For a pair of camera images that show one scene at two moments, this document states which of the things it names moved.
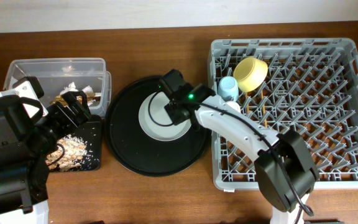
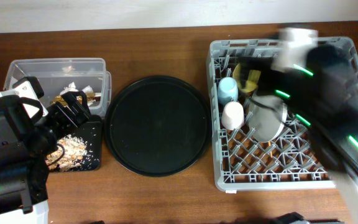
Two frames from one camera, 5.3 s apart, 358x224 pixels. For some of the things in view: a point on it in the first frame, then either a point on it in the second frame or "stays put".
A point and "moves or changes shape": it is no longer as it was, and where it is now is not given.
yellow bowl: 250,73 stays put
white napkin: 71,87 stays put
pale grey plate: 156,122 -> 267,115
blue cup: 228,88 stays put
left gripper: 63,113 stays put
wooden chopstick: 263,108 moves or changes shape
